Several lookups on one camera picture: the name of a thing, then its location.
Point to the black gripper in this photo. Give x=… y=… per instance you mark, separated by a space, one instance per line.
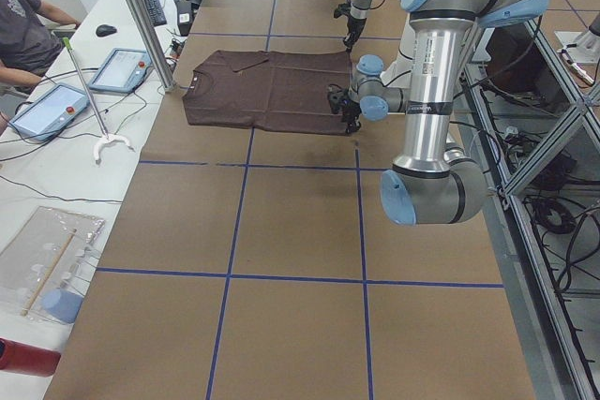
x=353 y=25
x=351 y=114

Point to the brown t-shirt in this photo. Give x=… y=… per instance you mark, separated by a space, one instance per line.
x=272 y=91

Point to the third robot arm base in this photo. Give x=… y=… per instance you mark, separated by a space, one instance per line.
x=580 y=48

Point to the black box with label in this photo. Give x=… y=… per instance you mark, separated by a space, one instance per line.
x=185 y=16

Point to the black keyboard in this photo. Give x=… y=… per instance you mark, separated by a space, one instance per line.
x=155 y=12

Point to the far blue teach pendant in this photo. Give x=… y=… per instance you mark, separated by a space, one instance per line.
x=122 y=71

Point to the blue teach pendant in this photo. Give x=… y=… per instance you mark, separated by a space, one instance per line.
x=122 y=71
x=51 y=113

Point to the black computer mouse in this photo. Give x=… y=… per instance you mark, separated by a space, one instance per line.
x=105 y=30

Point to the near blue teach pendant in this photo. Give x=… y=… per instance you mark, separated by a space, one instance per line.
x=51 y=113

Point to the seated person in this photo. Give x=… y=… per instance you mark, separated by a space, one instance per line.
x=28 y=48

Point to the clear plastic bag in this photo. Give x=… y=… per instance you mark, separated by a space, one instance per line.
x=55 y=249

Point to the blue plastic cup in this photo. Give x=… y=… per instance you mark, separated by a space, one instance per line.
x=62 y=304

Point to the red cylinder bottle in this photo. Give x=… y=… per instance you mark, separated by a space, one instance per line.
x=20 y=358

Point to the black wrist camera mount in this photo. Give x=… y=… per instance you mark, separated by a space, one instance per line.
x=343 y=9
x=337 y=98

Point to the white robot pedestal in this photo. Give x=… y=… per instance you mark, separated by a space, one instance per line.
x=398 y=63

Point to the aluminium frame post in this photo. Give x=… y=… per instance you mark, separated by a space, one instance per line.
x=151 y=43

